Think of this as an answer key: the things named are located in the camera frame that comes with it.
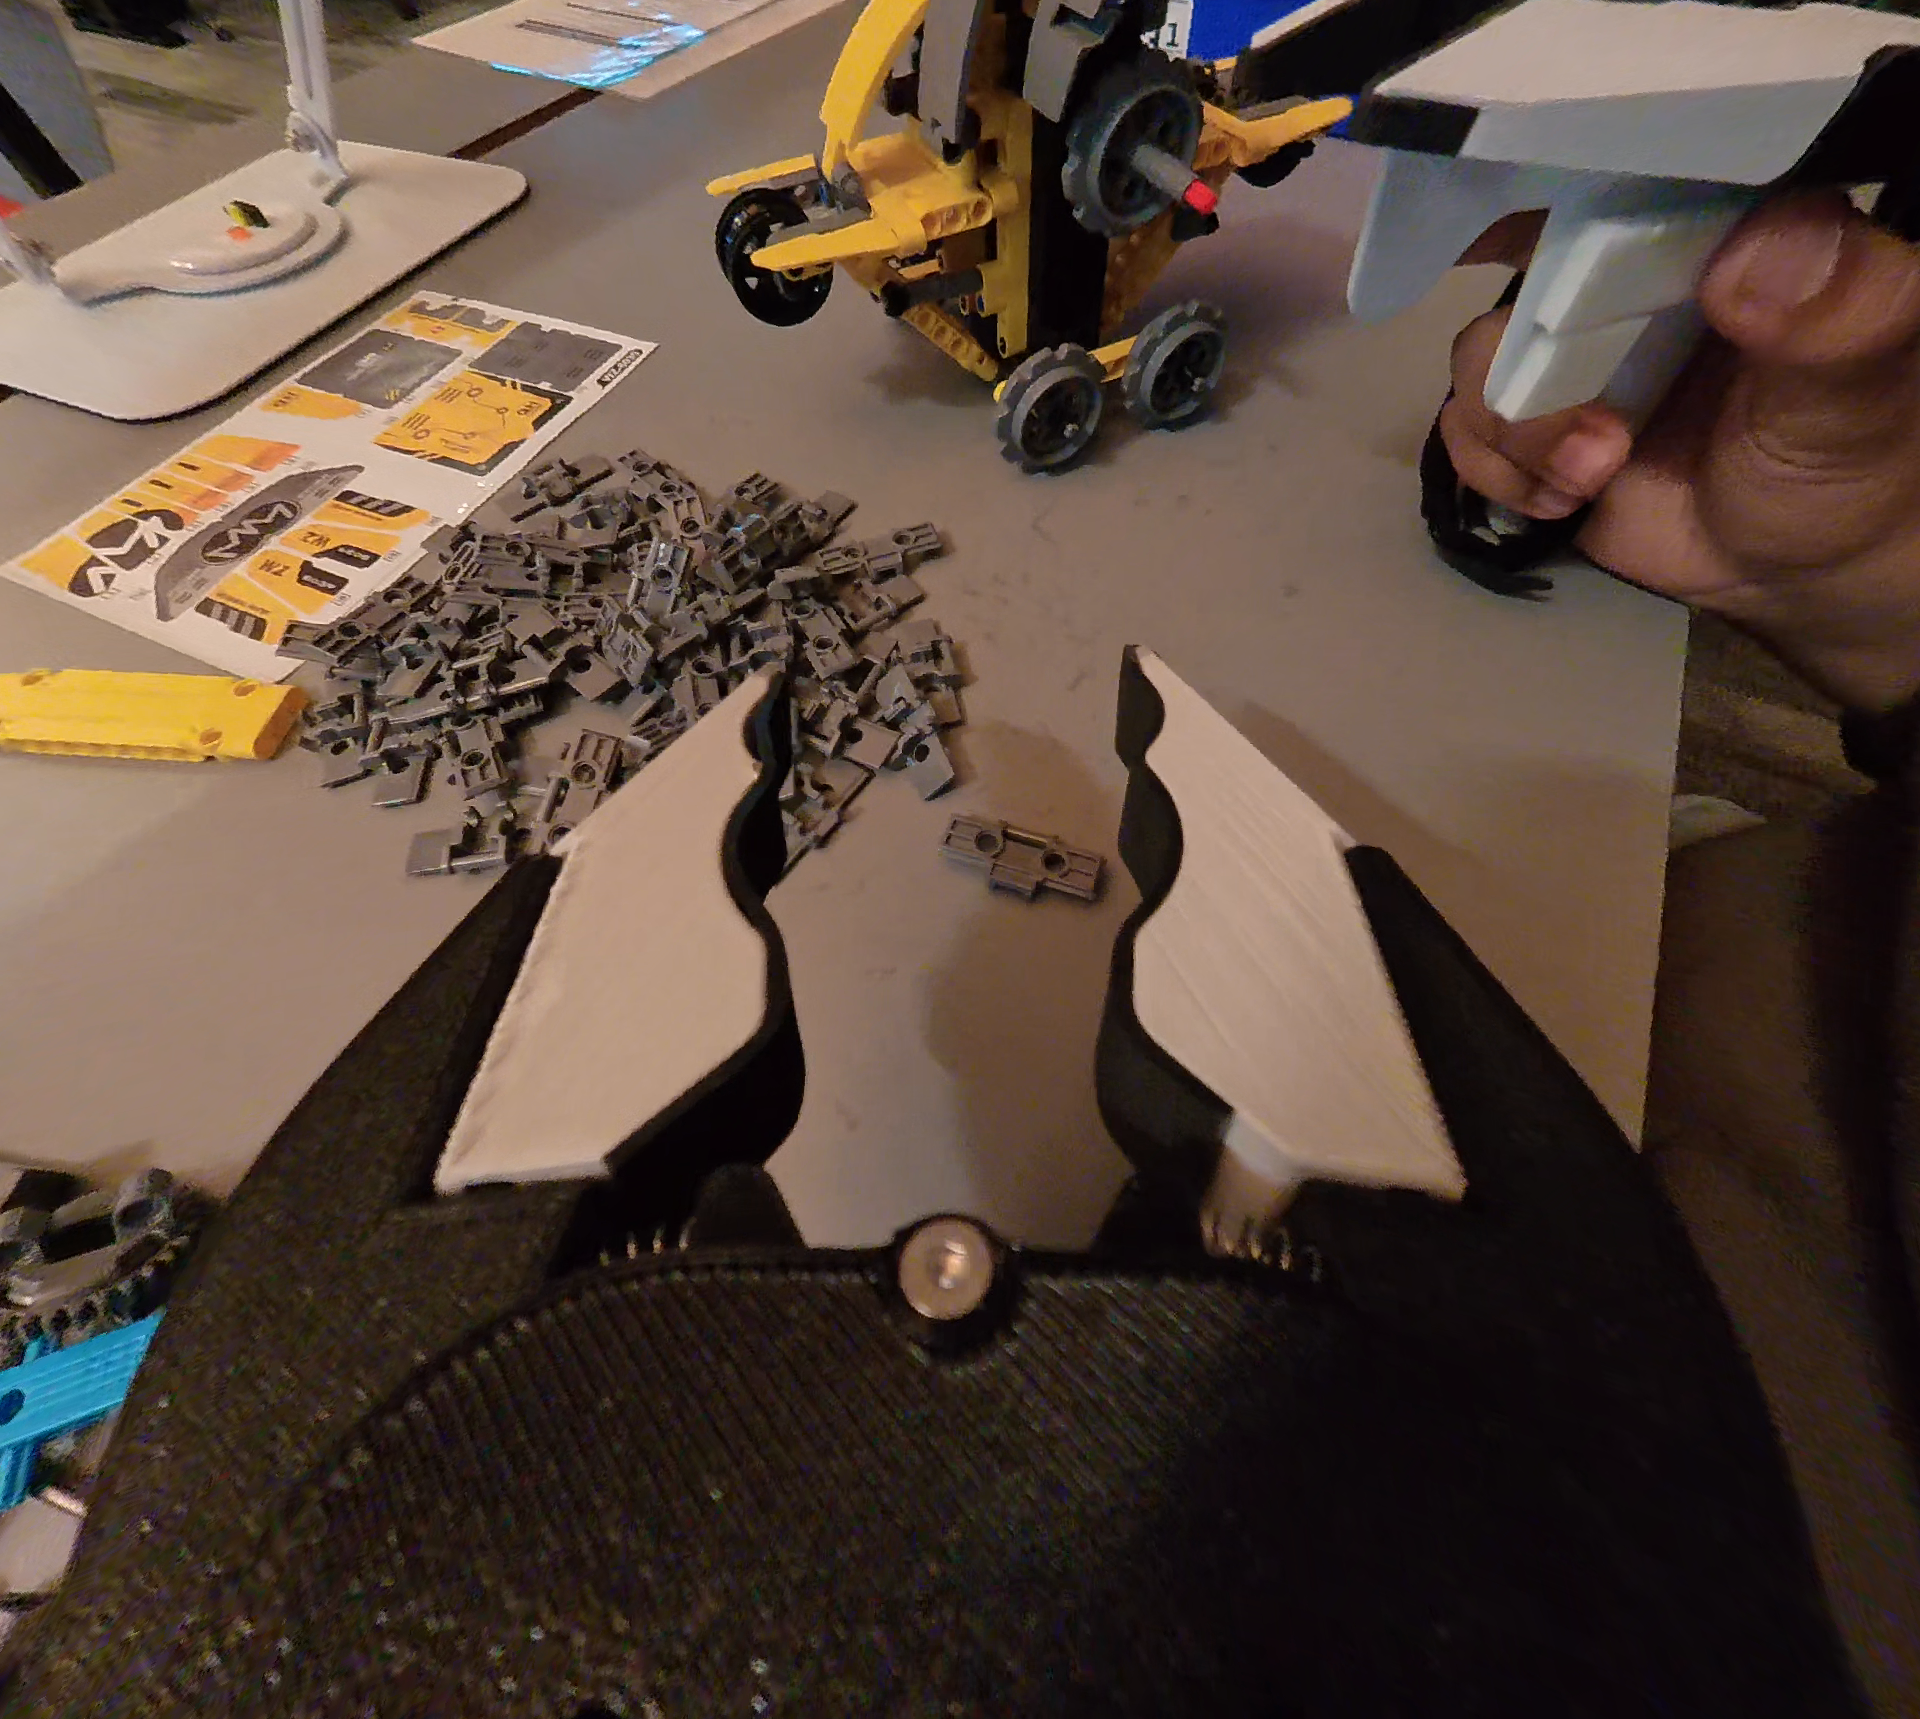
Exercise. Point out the person's tan trousers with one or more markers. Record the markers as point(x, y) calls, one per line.
point(1799, 1076)

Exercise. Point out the white printed paper sheet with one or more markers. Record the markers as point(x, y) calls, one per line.
point(628, 18)

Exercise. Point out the person's right hand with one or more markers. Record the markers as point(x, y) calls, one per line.
point(1784, 476)

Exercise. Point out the single grey track link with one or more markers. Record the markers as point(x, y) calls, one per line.
point(1022, 854)

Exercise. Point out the blue brick separator tool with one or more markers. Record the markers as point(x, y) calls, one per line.
point(61, 1412)

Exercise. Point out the white book stand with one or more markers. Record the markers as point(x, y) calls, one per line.
point(299, 247)

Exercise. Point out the yellow toy brick panel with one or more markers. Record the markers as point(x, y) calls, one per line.
point(137, 716)

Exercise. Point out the pile of grey track links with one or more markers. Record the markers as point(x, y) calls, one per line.
point(602, 624)

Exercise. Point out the yellow toy brick vehicle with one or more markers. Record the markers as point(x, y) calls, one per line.
point(988, 204)

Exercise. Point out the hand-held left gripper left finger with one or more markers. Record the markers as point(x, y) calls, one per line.
point(628, 1002)

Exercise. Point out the yellow and black sticker sheet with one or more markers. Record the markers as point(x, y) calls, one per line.
point(299, 476)

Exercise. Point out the pile of toy brick parts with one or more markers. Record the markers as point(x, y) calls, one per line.
point(75, 1239)

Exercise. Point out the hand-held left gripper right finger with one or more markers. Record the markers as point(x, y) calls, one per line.
point(1277, 986)

